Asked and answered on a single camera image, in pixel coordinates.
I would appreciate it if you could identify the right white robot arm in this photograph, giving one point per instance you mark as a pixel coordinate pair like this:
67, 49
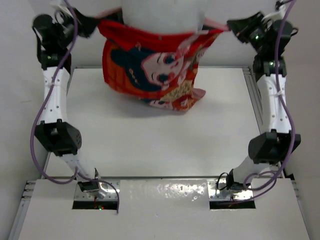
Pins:
240, 177

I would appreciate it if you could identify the pink patterned pillowcase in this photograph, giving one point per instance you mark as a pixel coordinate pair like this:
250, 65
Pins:
158, 69

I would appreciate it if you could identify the metal base plate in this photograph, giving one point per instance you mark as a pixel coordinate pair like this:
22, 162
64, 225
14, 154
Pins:
217, 195
101, 190

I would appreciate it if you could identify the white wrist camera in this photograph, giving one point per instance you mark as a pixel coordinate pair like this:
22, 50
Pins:
279, 12
60, 5

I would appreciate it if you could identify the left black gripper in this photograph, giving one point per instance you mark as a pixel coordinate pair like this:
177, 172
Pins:
87, 25

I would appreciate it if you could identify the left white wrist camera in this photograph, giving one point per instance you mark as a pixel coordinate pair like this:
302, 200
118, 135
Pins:
60, 5

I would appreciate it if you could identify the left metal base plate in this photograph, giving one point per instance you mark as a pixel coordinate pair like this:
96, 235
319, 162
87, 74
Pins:
101, 190

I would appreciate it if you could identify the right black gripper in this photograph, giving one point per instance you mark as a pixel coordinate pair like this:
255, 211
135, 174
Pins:
238, 27

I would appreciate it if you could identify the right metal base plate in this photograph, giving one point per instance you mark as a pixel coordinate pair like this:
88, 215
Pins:
217, 195

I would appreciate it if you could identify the white pillow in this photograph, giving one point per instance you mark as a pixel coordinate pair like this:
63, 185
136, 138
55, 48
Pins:
164, 16

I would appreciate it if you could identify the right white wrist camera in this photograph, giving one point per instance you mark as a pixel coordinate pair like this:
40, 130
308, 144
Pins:
279, 12

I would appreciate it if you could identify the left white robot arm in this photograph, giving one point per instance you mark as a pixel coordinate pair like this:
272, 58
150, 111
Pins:
51, 127

